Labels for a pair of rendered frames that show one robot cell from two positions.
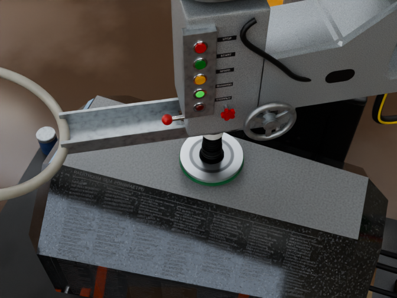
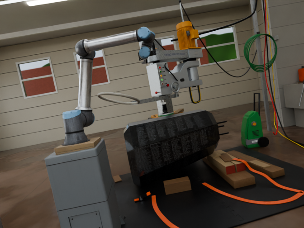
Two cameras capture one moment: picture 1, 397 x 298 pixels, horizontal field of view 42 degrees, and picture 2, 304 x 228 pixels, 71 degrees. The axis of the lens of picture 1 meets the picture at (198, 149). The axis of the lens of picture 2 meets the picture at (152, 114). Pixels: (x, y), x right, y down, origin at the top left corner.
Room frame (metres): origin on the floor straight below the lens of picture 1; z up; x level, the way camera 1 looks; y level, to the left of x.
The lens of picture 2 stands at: (-1.47, 1.34, 1.18)
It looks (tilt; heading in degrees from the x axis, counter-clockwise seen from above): 5 degrees down; 335
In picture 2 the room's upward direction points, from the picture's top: 11 degrees counter-clockwise
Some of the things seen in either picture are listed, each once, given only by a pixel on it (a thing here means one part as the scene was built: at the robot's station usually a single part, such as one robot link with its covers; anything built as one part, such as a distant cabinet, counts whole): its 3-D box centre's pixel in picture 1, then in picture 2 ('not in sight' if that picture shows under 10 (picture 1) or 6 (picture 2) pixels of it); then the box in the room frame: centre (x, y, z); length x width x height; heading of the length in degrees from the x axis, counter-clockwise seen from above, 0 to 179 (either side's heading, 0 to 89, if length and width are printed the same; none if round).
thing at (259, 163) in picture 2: not in sight; (259, 163); (0.31, -0.80, 0.10); 0.25 x 0.10 x 0.01; 168
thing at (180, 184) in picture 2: not in sight; (177, 185); (0.64, 0.20, 0.07); 0.30 x 0.12 x 0.12; 66
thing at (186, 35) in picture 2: not in sight; (186, 36); (1.18, -0.69, 1.90); 0.31 x 0.28 x 0.40; 12
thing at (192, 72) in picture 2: not in sight; (192, 74); (1.19, -0.69, 1.35); 0.19 x 0.19 x 0.20
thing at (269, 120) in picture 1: (266, 112); (173, 87); (0.96, -0.19, 1.20); 0.15 x 0.10 x 0.15; 102
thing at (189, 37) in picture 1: (198, 75); (160, 75); (0.93, 0.00, 1.38); 0.08 x 0.03 x 0.28; 102
